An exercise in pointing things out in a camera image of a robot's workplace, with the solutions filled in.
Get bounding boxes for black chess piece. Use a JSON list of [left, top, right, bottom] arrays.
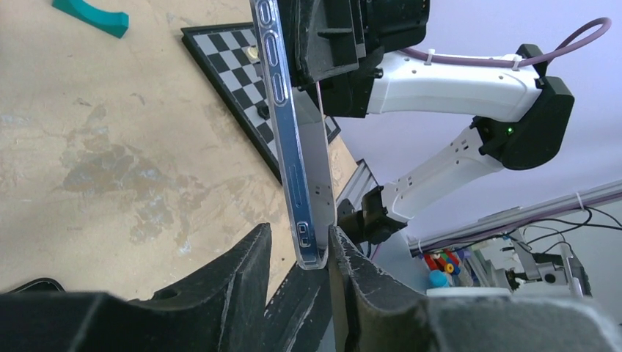
[[256, 103, 270, 120]]

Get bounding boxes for black white chessboard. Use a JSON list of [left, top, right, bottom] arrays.
[[180, 21, 341, 185]]

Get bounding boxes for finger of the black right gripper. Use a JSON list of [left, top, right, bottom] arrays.
[[279, 0, 365, 87]]

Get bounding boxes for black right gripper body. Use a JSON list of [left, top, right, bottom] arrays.
[[320, 0, 431, 118]]

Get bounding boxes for black phone on table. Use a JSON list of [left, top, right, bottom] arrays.
[[8, 277, 65, 293]]

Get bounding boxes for white chess piece short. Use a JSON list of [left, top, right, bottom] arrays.
[[244, 45, 260, 63]]

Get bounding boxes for blue phone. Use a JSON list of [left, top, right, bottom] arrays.
[[250, 0, 337, 270]]

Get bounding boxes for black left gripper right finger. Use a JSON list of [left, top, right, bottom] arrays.
[[328, 227, 621, 351]]

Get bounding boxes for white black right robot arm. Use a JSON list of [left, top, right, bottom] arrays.
[[277, 1, 586, 243]]

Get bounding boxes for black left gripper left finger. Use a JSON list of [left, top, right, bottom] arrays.
[[1, 223, 271, 351]]

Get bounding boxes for teal curved toy block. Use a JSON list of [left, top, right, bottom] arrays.
[[52, 0, 130, 39]]

